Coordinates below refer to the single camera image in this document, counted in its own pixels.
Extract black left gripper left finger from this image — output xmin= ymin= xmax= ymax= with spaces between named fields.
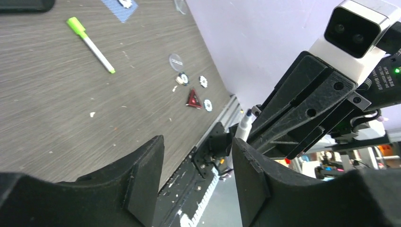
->
xmin=0 ymin=135 xmax=164 ymax=227

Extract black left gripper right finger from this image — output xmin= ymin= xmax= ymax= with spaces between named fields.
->
xmin=232 ymin=139 xmax=401 ymax=227

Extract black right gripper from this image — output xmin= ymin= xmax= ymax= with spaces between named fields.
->
xmin=250 ymin=51 xmax=401 ymax=159

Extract white pen blue tip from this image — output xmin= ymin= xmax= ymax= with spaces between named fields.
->
xmin=227 ymin=109 xmax=253 ymax=171

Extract white pen green end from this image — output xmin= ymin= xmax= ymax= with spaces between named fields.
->
xmin=66 ymin=17 xmax=116 ymax=74

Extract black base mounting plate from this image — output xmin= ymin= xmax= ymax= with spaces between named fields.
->
xmin=152 ymin=122 xmax=237 ymax=227

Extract white chip near base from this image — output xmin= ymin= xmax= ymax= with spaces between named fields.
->
xmin=203 ymin=99 xmax=213 ymax=112

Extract red triangle sign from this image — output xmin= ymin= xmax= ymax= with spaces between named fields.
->
xmin=186 ymin=88 xmax=202 ymax=109

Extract blue white fifty chip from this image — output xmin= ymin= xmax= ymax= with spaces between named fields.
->
xmin=175 ymin=72 xmax=189 ymax=86

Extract clear dealer button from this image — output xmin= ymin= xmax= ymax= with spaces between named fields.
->
xmin=169 ymin=53 xmax=184 ymax=72

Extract blue playing card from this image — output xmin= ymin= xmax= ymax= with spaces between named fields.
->
xmin=101 ymin=0 xmax=138 ymax=23

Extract black poker chip case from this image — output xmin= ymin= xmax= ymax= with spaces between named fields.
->
xmin=0 ymin=0 xmax=56 ymax=13

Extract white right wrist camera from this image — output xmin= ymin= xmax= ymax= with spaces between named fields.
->
xmin=309 ymin=0 xmax=401 ymax=85

